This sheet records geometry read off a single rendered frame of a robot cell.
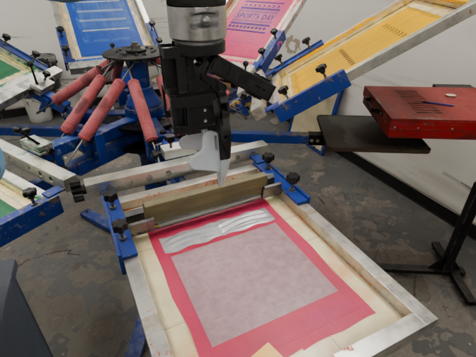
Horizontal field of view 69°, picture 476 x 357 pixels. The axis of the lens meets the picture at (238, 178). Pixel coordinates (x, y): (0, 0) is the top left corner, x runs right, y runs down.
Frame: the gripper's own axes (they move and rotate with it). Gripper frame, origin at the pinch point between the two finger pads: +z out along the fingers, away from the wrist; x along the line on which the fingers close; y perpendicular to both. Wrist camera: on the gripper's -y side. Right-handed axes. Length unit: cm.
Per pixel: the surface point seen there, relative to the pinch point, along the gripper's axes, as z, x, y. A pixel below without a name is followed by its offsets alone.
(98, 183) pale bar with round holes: 32, -58, 23
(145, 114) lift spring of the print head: 23, -91, 2
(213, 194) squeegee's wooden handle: 32, -38, -10
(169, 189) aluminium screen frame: 37, -54, 1
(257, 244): 40.6, -21.3, -17.6
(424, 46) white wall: 20, -147, -199
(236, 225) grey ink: 40, -31, -15
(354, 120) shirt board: 41, -91, -103
